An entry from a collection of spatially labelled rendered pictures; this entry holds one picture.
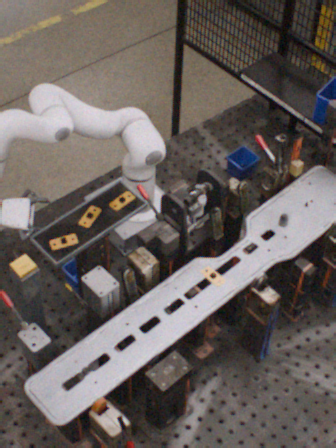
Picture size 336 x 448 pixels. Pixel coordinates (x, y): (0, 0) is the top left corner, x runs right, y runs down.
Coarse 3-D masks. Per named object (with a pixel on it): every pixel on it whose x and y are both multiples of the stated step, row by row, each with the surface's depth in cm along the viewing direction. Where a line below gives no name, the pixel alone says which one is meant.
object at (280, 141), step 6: (276, 138) 261; (282, 138) 263; (276, 144) 263; (282, 144) 264; (288, 144) 260; (276, 150) 265; (282, 150) 267; (276, 156) 266; (282, 156) 269; (276, 162) 268; (282, 162) 270; (276, 168) 270; (282, 168) 272
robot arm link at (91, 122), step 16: (32, 96) 239; (48, 96) 236; (64, 96) 243; (80, 112) 245; (96, 112) 247; (112, 112) 255; (128, 112) 263; (80, 128) 246; (96, 128) 247; (112, 128) 252
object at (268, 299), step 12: (252, 288) 243; (264, 288) 244; (252, 300) 246; (264, 300) 240; (276, 300) 240; (252, 312) 250; (264, 312) 245; (276, 312) 246; (252, 324) 255; (264, 324) 248; (252, 336) 259; (264, 336) 257; (240, 348) 267; (252, 348) 263; (264, 348) 265
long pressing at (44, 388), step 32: (288, 192) 275; (320, 192) 275; (256, 224) 265; (288, 224) 265; (320, 224) 266; (224, 256) 255; (256, 256) 256; (288, 256) 257; (160, 288) 246; (224, 288) 247; (128, 320) 239; (160, 320) 239; (192, 320) 239; (96, 352) 231; (128, 352) 231; (160, 352) 232; (32, 384) 223; (96, 384) 224; (64, 416) 217
